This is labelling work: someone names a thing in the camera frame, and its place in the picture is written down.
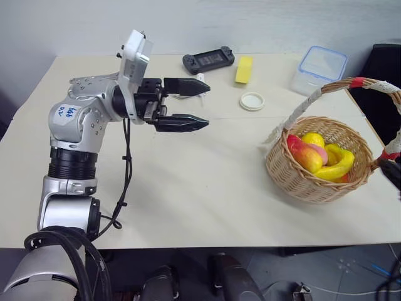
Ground pink peach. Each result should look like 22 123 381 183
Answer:
308 144 329 166

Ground small white plastic object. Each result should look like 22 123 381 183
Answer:
195 73 208 106

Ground blue floor cable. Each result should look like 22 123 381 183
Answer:
372 264 393 277

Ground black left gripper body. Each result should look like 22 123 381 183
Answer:
133 77 169 126

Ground dark rounded shape, large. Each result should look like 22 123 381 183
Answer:
207 251 266 301

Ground red and yellow mango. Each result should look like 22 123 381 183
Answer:
287 134 325 173

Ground yellow sponge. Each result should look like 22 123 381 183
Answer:
235 56 255 85

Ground white round jar lid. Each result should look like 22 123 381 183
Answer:
239 91 265 111

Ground small metal floor clip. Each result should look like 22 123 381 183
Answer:
292 281 315 301

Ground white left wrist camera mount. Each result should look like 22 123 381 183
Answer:
116 29 155 125

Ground yellow banana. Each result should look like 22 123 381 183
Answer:
313 144 356 181

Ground thick black cable bundle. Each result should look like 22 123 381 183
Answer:
23 226 113 301

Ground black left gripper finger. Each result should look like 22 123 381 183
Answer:
154 114 210 133
163 77 211 97

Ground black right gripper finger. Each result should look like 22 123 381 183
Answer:
377 157 401 189

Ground yellow lemon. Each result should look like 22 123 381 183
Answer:
301 132 326 150

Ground wicker basket with handle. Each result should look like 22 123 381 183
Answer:
262 76 401 205

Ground black handheld game console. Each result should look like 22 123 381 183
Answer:
182 45 237 75

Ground clear container with blue lid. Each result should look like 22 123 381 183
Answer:
288 45 350 97

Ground dark rounded shape, small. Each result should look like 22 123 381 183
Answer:
141 265 180 301

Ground white floor cable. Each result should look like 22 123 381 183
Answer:
256 243 401 297

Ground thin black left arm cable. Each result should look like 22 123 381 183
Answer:
93 116 133 241

